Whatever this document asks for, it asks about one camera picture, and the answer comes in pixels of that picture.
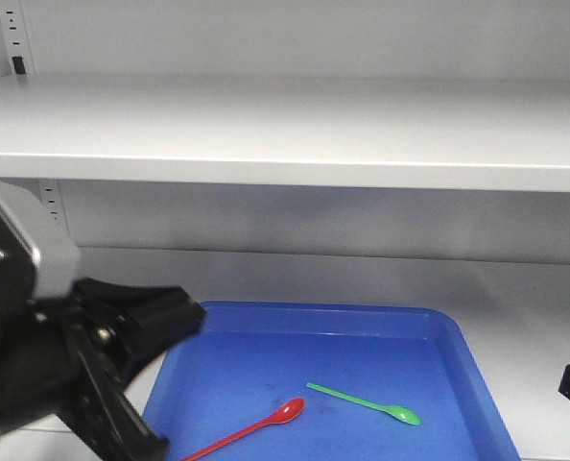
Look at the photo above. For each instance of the upper grey cabinet shelf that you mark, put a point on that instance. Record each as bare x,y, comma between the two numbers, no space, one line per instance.
344,133

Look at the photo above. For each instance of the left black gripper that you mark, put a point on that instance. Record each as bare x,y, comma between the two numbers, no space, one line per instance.
49,363

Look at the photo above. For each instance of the blue plastic tray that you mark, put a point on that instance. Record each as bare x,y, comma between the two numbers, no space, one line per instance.
252,357

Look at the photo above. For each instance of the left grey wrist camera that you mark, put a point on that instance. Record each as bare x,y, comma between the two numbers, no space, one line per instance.
53,253

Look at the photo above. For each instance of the green plastic spoon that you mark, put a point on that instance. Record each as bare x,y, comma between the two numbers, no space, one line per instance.
401,413

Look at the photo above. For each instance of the red plastic spoon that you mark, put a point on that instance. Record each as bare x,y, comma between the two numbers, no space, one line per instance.
285,413

